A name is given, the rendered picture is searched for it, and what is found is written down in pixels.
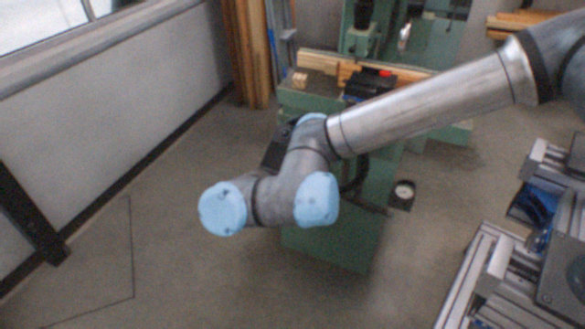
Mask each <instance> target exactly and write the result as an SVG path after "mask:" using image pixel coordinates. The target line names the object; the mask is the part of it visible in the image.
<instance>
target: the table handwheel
mask: <svg viewBox="0 0 585 329"><path fill-rule="evenodd" d="M307 114H310V113H303V114H299V115H296V116H293V117H292V118H290V119H289V120H287V121H286V122H284V123H285V124H288V125H291V126H293V127H296V125H297V123H298V121H300V120H301V119H302V117H303V116H305V115H307ZM358 157H359V163H360V166H359V170H358V173H357V175H356V177H355V178H354V179H353V180H351V181H350V182H348V183H346V184H344V185H340V186H337V188H338V195H343V194H346V193H349V192H352V191H354V190H355V189H357V188H358V187H360V186H361V185H362V184H363V183H364V182H365V180H366V178H367V175H368V173H369V169H370V157H369V153H368V151H367V152H364V153H362V154H359V155H358Z"/></svg>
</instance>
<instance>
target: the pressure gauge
mask: <svg viewBox="0 0 585 329"><path fill-rule="evenodd" d="M404 191H406V192H404ZM397 192H398V193H397ZM395 193H396V194H397V195H398V196H399V197H402V198H407V199H408V198H411V197H413V196H414V194H415V185H414V184H413V183H412V182H410V181H409V180H400V181H398V182H397V185H396V188H395Z"/></svg>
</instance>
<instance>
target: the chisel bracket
mask: <svg viewBox="0 0 585 329"><path fill-rule="evenodd" d="M377 26H378V22H377V21H370V26H369V29H368V30H356V29H354V28H353V26H351V28H350V29H349V30H348V31H347V33H346V42H345V50H344V54H346V55H350V56H356V57H361V58H364V57H365V56H366V54H367V53H368V51H369V49H370V48H371V46H372V45H373V43H374V41H375V38H374V34H375V32H376V31H377ZM355 44H356V48H355V52H354V53H353V54H350V53H349V52H348V49H349V48H350V47H353V46H354V45H355Z"/></svg>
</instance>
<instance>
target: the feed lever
mask: <svg viewBox="0 0 585 329"><path fill-rule="evenodd" d="M425 4H426V0H409V4H408V8H407V14H408V15H412V16H422V14H423V10H424V7H425Z"/></svg>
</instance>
